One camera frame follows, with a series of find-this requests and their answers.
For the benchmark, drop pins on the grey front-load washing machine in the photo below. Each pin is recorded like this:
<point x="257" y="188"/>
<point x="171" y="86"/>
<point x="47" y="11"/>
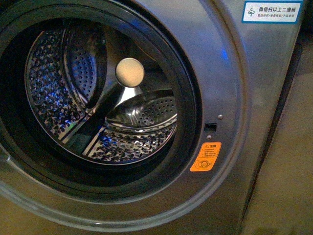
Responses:
<point x="228" y="79"/>

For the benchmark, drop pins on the white blue QR sticker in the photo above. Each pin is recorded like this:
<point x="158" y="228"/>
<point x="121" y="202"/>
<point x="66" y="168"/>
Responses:
<point x="272" y="11"/>

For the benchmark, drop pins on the orange warning sticker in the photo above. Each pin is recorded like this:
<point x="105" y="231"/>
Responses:
<point x="206" y="157"/>

